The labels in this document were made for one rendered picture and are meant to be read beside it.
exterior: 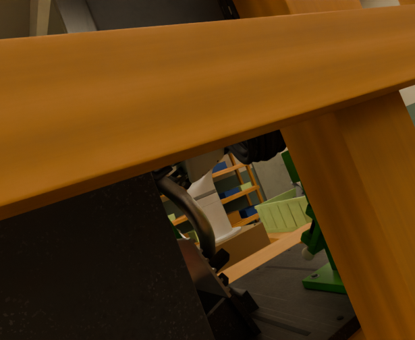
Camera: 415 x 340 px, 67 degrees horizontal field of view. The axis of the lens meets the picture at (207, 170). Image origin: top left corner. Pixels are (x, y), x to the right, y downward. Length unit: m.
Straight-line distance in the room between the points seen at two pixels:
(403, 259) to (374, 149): 0.13
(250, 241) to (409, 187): 0.90
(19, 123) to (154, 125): 0.07
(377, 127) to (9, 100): 0.37
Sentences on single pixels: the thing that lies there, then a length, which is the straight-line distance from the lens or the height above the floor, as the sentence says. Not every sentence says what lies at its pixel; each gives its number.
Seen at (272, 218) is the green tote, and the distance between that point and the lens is 1.83.
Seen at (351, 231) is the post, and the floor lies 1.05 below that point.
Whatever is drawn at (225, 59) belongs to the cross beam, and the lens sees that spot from 0.25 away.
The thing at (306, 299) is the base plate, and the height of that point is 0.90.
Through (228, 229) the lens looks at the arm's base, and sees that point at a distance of 1.32.
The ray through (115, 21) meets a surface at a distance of 0.39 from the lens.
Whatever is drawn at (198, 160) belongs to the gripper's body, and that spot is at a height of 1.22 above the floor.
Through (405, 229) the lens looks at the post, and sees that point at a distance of 0.43.
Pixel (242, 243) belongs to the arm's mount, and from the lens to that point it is 1.26.
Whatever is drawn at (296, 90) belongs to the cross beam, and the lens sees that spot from 0.28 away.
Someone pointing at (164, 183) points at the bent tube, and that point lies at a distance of 0.58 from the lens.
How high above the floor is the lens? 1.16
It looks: 3 degrees up
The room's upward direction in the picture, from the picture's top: 22 degrees counter-clockwise
